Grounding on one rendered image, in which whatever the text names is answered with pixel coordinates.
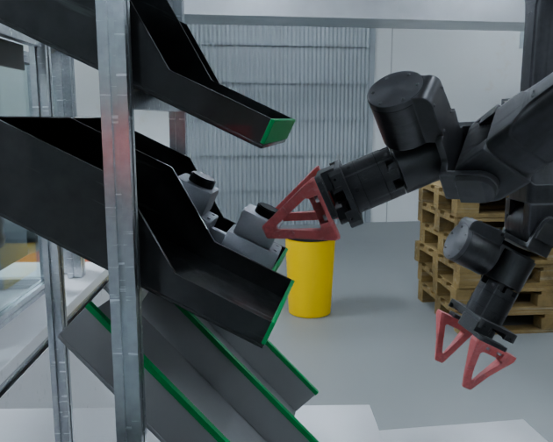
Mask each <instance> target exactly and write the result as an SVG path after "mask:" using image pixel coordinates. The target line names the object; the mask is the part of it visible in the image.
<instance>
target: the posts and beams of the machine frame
mask: <svg viewBox="0 0 553 442"><path fill-rule="evenodd" d="M54 65H55V80H56V95H57V109H58V117H66V116H69V117H77V112H76V96H75V65H74V58H71V57H69V56H67V55H66V54H64V53H61V52H54ZM66 254H67V268H68V278H74V277H76V278H83V277H84V276H85V275H86V270H85V259H84V258H82V257H80V256H78V255H76V254H74V253H71V252H70V251H69V250H67V249H66Z"/></svg>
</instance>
